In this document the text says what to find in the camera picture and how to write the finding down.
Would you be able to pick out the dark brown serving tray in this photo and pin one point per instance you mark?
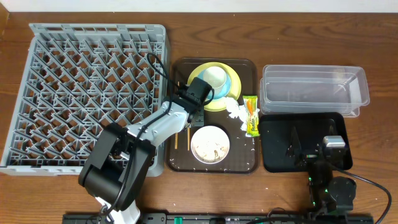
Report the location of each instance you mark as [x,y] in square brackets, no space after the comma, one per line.
[243,156]

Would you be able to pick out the black waste tray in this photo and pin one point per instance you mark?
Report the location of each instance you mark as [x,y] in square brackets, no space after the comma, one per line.
[275,132]

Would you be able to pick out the clear plastic container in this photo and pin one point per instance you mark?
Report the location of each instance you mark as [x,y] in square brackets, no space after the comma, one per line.
[313,89]

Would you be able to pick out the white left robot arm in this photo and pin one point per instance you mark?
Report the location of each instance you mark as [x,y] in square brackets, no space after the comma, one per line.
[115,170]

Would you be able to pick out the grey plastic dish rack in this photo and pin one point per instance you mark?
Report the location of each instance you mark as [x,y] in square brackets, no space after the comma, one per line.
[78,78]

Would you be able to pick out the white bowl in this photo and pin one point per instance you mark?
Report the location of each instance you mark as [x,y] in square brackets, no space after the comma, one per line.
[210,145]

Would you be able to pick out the light blue small plate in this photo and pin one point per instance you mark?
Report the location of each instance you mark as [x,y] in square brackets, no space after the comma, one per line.
[220,93]

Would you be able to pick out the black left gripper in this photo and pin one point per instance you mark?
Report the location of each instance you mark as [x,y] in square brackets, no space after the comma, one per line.
[196,117]

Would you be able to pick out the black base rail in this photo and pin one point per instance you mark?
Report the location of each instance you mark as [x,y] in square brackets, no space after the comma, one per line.
[161,218]

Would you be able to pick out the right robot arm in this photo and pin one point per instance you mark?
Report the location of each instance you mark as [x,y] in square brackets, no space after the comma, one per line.
[332,196]

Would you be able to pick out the yellow-green plate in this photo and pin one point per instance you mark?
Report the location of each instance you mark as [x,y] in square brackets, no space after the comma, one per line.
[234,92]

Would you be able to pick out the green orange snack wrapper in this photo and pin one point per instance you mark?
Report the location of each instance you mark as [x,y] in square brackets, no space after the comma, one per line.
[252,119]

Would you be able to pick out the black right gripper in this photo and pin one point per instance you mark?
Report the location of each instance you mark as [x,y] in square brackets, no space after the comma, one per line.
[311,156]

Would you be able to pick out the wooden chopstick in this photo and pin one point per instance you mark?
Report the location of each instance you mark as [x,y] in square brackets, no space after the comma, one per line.
[176,141]
[188,138]

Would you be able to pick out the white cup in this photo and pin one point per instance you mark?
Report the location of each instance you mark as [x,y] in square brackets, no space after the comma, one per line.
[215,76]

